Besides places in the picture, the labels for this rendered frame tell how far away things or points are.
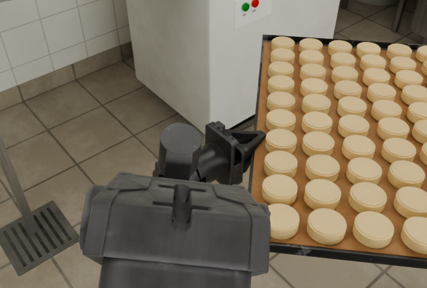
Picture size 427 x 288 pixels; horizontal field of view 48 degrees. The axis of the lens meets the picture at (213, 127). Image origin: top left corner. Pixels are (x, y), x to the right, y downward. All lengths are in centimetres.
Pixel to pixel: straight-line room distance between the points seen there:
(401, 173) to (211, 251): 58
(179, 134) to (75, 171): 156
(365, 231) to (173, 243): 48
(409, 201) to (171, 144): 34
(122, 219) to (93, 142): 211
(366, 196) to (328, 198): 5
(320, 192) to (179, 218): 48
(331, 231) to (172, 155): 23
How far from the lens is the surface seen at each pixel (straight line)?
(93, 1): 259
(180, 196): 26
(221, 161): 73
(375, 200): 70
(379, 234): 66
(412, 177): 75
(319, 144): 77
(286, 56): 100
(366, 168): 74
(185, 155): 63
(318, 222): 65
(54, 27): 255
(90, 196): 29
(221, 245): 20
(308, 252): 63
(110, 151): 224
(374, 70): 100
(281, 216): 64
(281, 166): 72
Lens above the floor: 152
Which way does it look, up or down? 41 degrees down
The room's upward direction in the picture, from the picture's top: straight up
